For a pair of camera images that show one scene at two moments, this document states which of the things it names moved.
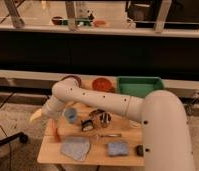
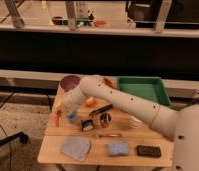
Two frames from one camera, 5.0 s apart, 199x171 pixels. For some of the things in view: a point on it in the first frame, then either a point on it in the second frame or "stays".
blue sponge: x=118 y=148 stays
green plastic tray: x=138 y=86 stays
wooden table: x=84 y=134 stays
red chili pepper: x=56 y=138 → x=58 y=113
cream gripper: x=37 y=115 → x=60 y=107
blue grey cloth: x=76 y=147 stays
